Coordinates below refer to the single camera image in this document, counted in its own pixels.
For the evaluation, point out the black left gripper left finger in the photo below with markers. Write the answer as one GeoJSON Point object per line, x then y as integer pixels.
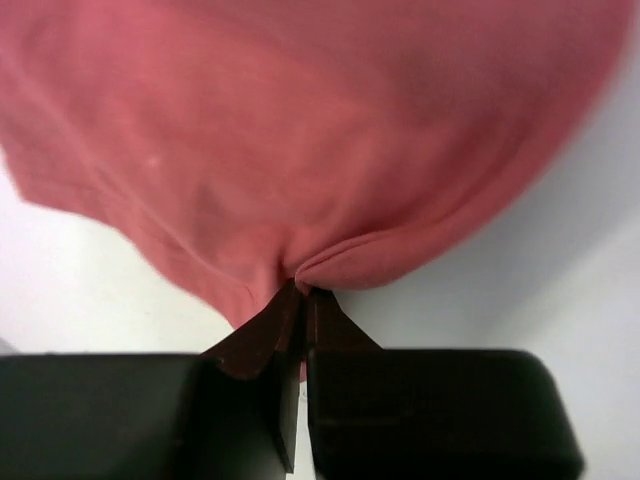
{"type": "Point", "coordinates": [227, 413]}

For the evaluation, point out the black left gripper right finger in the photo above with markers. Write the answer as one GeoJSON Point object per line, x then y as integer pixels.
{"type": "Point", "coordinates": [377, 413]}

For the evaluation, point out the pink red t-shirt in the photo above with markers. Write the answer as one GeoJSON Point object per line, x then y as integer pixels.
{"type": "Point", "coordinates": [342, 144]}

